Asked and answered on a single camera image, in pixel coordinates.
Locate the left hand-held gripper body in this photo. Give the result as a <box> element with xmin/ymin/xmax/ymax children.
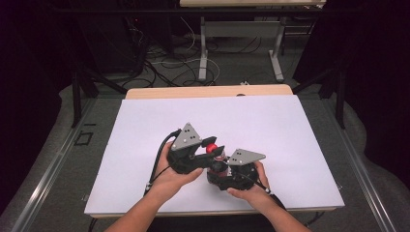
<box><xmin>166</xmin><ymin>122</ymin><xmax>214</xmax><ymax>175</ymax></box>

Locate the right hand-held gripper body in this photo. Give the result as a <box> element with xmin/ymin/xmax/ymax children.
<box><xmin>206</xmin><ymin>148</ymin><xmax>267</xmax><ymax>191</ymax></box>

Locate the person's left hand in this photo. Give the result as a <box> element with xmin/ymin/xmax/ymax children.
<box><xmin>148</xmin><ymin>141</ymin><xmax>205</xmax><ymax>198</ymax></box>

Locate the person's right hand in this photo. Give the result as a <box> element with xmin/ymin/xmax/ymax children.
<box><xmin>226</xmin><ymin>159</ymin><xmax>276</xmax><ymax>211</ymax></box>

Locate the wooden table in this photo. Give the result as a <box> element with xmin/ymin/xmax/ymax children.
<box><xmin>84</xmin><ymin>83</ymin><xmax>345</xmax><ymax>220</ymax></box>

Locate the white table cover sheet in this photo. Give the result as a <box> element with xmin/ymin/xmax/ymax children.
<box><xmin>84</xmin><ymin>94</ymin><xmax>345</xmax><ymax>216</ymax></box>

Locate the desk with white legs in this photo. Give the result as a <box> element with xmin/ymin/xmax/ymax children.
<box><xmin>179</xmin><ymin>0</ymin><xmax>327</xmax><ymax>83</ymax></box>

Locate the black metal stand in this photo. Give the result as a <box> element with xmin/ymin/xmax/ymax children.
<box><xmin>292</xmin><ymin>64</ymin><xmax>348</xmax><ymax>131</ymax></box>
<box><xmin>71</xmin><ymin>62</ymin><xmax>128</xmax><ymax>129</ymax></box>

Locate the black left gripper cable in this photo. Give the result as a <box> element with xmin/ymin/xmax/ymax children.
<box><xmin>143</xmin><ymin>128</ymin><xmax>184</xmax><ymax>198</ymax></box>

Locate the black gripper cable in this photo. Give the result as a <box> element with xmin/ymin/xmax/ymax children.
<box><xmin>143</xmin><ymin>128</ymin><xmax>184</xmax><ymax>198</ymax></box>
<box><xmin>245</xmin><ymin>173</ymin><xmax>287</xmax><ymax>211</ymax></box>

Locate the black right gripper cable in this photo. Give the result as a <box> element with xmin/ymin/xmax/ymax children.
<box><xmin>245</xmin><ymin>173</ymin><xmax>287</xmax><ymax>211</ymax></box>

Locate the tangle of floor cables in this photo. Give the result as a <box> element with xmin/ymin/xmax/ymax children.
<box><xmin>127</xmin><ymin>15</ymin><xmax>262</xmax><ymax>89</ymax></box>

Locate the metal floor rail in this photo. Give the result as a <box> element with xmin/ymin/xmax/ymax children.
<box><xmin>11</xmin><ymin>97</ymin><xmax>99</xmax><ymax>232</ymax></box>
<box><xmin>322</xmin><ymin>98</ymin><xmax>399</xmax><ymax>232</ymax></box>

